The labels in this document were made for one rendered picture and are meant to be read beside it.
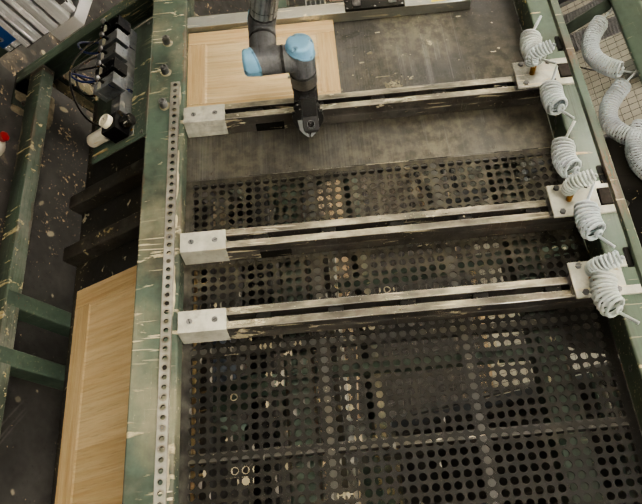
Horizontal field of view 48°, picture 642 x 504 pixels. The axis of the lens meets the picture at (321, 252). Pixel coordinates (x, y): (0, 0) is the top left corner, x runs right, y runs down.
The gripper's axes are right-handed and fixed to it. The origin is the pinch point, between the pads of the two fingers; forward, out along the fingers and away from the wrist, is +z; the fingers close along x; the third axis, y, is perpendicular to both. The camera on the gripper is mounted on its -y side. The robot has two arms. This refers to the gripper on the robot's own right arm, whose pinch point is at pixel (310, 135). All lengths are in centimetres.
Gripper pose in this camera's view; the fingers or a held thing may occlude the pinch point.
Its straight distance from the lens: 219.3
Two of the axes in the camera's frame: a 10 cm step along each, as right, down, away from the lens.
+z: 0.6, 5.1, 8.6
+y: -0.7, -8.5, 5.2
